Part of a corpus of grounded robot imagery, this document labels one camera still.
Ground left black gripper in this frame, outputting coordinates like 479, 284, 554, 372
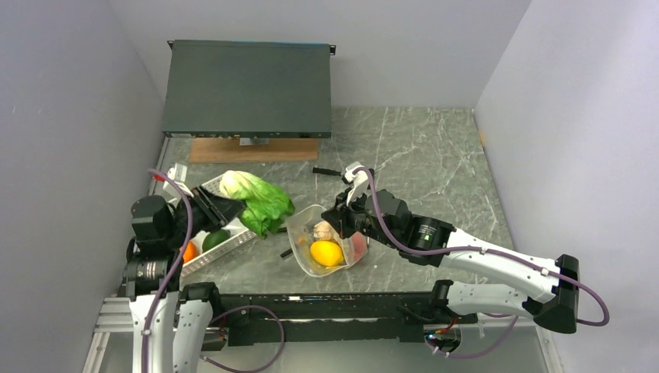
165, 183, 248, 246

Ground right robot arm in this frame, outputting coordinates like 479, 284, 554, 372
321, 190, 580, 334

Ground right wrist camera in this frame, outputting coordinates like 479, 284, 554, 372
342, 162, 375, 207

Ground green lettuce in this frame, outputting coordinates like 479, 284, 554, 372
219, 170, 295, 239

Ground wooden board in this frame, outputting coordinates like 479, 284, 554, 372
188, 138, 319, 164

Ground clear dotted zip bag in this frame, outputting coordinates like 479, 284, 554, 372
285, 204, 368, 277

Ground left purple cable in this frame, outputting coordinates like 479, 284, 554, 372
141, 169, 285, 373

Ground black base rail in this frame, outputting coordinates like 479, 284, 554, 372
209, 291, 481, 347

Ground yellow lemon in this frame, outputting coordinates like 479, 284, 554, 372
309, 240, 344, 267

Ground white perforated plastic basket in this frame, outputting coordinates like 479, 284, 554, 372
177, 175, 259, 279

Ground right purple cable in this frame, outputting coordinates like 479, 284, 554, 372
355, 166, 611, 361

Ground red peach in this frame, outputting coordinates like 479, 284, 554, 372
350, 233, 368, 263

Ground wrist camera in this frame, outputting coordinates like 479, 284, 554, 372
342, 162, 375, 207
152, 162, 193, 198

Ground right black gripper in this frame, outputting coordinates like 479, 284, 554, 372
322, 185, 400, 249

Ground orange handled pliers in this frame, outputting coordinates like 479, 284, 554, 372
277, 226, 313, 260

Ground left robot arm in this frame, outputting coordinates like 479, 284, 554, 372
123, 186, 246, 372

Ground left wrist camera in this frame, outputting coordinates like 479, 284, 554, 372
152, 162, 193, 198

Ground orange fruit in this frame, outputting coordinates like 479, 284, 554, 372
180, 241, 200, 263

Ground purple cable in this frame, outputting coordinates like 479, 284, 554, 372
355, 166, 611, 361
141, 169, 285, 373

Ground dark green rack server box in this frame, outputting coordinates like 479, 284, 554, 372
162, 39, 336, 139

